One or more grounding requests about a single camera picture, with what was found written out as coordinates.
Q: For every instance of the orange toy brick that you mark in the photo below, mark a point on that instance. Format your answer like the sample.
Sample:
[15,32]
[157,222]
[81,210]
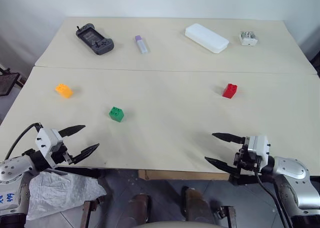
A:
[64,90]

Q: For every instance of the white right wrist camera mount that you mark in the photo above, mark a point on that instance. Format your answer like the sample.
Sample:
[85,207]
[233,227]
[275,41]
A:
[258,148]

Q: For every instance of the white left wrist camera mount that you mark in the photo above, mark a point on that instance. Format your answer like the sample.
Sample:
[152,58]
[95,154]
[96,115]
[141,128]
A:
[46,141]

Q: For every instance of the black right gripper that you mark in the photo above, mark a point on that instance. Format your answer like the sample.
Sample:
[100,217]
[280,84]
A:
[243,159]

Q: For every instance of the dark brown rounded shape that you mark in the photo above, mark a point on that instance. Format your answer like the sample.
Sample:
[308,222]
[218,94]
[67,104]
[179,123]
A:
[140,208]

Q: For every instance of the black metal stand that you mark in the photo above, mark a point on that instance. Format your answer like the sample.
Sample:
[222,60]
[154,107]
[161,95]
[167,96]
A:
[7,81]

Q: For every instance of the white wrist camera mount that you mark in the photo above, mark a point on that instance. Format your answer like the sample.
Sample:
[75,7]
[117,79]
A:
[46,141]
[258,148]

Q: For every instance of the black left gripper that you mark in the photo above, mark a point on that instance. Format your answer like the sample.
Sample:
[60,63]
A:
[60,155]

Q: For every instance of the small white battery holder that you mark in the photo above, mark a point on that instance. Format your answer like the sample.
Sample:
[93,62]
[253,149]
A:
[247,38]

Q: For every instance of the crumpled white plastic sheet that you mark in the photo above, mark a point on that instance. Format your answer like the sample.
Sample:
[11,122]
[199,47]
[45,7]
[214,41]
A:
[62,193]

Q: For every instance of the red toy brick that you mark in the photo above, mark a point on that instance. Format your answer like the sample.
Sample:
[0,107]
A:
[230,90]

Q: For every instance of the brown cardboard piece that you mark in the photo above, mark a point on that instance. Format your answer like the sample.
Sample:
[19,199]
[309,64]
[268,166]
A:
[182,175]

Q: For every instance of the purple capped clear tube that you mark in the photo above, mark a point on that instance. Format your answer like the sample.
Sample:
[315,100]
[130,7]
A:
[141,44]

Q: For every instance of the white plastic rectangular case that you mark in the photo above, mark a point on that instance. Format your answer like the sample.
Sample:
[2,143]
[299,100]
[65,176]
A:
[207,38]

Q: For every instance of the dark grey handheld game controller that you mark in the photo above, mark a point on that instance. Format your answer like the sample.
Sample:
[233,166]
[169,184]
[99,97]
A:
[94,39]

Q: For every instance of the green toy brick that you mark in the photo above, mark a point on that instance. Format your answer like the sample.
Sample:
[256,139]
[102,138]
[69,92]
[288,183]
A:
[116,114]

